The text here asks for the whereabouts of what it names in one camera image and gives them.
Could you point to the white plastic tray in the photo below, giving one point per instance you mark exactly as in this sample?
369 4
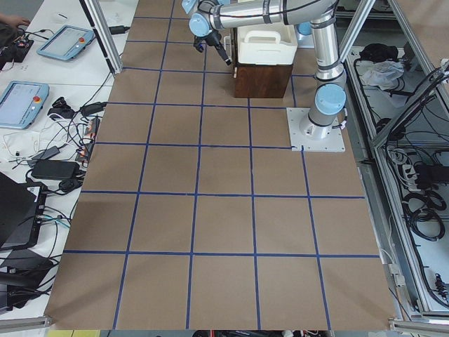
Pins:
274 44

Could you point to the aluminium frame post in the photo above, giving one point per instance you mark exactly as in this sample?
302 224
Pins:
96 19

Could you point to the dark wooden cabinet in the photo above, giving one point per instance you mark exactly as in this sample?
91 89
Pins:
261 81

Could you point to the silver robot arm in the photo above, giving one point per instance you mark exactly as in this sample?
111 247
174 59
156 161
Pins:
207 18

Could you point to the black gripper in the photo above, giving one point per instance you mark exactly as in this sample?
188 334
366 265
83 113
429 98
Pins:
213 41

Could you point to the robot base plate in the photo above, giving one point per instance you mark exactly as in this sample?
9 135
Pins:
307 137

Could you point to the white crumpled cloth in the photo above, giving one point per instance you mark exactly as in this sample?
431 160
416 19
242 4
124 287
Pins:
384 75

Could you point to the black laptop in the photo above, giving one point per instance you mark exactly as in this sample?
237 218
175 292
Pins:
21 207

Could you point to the black power adapter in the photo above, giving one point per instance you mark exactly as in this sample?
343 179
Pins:
55 170

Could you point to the blue teach pendant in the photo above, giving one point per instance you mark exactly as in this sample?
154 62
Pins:
66 43
21 102

